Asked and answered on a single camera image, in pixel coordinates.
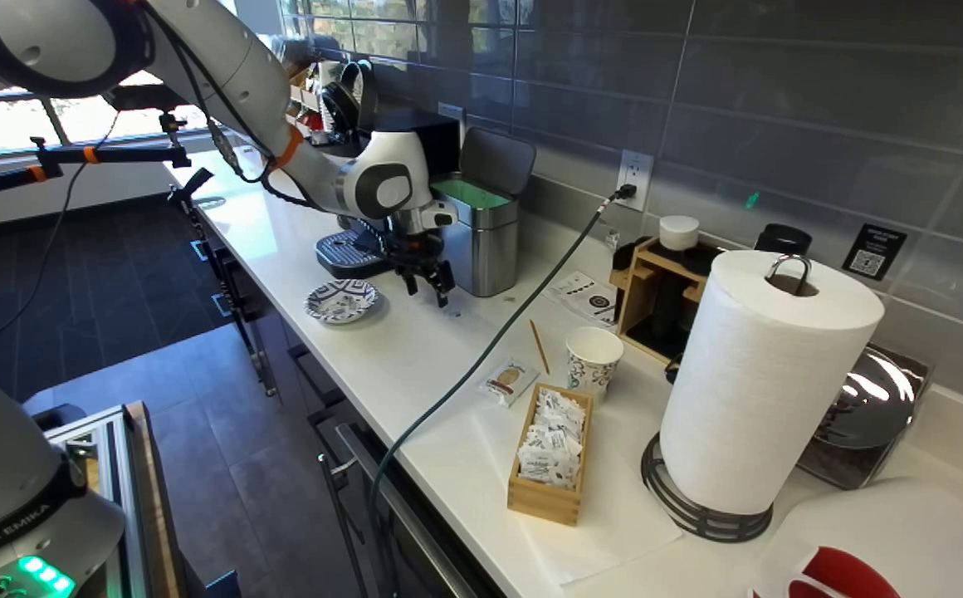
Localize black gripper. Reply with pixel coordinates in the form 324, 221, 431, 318
372, 222, 457, 308

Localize white sachet brown print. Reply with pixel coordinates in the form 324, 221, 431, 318
484, 362, 537, 407

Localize white sachet black print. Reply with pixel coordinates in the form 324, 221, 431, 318
531, 389, 590, 442
516, 428, 585, 493

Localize wooden box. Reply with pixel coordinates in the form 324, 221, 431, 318
504, 378, 601, 528

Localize stainless steel bin green insert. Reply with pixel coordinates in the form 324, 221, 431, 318
431, 123, 540, 300

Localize patterned small plate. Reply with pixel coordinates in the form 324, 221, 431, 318
307, 277, 381, 331

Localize wooden stirrer stick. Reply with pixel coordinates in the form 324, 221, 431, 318
524, 318, 555, 378

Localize black coffee machine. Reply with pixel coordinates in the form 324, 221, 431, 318
314, 105, 466, 282

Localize printed paper leaflet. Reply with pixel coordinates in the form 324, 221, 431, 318
555, 273, 624, 331

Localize patterned paper cup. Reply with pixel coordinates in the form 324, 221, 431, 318
560, 323, 628, 404

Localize wooden countertop organizer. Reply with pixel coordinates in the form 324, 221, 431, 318
612, 238, 725, 362

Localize white lidded container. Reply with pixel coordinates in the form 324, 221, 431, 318
658, 214, 703, 257

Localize white paper towel roll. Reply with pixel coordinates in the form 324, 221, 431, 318
658, 246, 890, 522

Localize black round-topped object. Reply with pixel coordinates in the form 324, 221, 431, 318
754, 221, 815, 259

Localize black rod orange clamps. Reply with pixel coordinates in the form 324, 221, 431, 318
0, 105, 197, 202

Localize black QR code sign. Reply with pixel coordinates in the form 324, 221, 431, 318
839, 221, 911, 282

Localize red and white object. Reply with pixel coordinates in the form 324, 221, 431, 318
783, 545, 905, 598

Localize dark green power cable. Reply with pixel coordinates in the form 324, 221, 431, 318
363, 180, 642, 598

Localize white wall outlet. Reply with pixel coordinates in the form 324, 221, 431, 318
615, 148, 658, 214

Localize black wire towel holder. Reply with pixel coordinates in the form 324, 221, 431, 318
639, 251, 818, 545

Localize aluminium frame cart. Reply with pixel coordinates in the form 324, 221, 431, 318
42, 404, 153, 598

